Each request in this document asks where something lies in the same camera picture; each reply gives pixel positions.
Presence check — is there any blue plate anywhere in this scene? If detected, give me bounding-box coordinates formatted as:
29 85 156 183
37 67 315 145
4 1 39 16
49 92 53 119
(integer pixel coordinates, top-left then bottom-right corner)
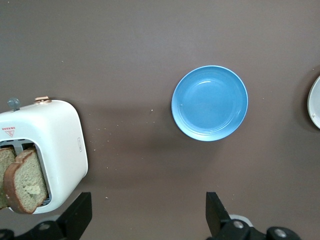
171 65 249 142

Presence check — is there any white toaster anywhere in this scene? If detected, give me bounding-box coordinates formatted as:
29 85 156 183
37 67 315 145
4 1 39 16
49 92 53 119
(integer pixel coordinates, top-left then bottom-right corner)
0 96 89 215

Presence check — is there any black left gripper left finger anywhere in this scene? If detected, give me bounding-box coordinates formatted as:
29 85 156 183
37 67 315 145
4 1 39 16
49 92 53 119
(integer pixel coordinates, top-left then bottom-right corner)
0 191 93 240

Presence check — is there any brown bread slice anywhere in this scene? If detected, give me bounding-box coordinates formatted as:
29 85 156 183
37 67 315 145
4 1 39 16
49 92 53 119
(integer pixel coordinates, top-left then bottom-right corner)
0 147 17 210
3 149 49 215

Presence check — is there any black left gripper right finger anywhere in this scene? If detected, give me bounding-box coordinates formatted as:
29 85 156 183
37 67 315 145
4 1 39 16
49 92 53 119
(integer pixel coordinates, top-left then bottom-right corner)
206 191 301 240

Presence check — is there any beige plate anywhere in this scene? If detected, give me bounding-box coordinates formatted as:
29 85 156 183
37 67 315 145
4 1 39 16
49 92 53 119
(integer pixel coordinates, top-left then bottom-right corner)
307 74 320 130

